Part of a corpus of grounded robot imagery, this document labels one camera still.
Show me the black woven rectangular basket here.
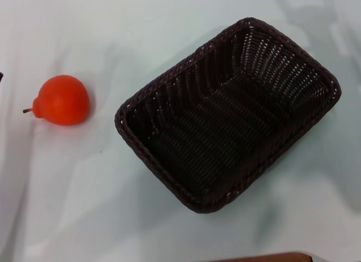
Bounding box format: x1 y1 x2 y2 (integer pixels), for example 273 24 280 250
114 16 342 215

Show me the red plastic pear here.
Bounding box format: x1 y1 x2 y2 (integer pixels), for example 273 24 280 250
22 74 91 127

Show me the brown wooden board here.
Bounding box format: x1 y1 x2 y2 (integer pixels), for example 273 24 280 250
218 252 314 262

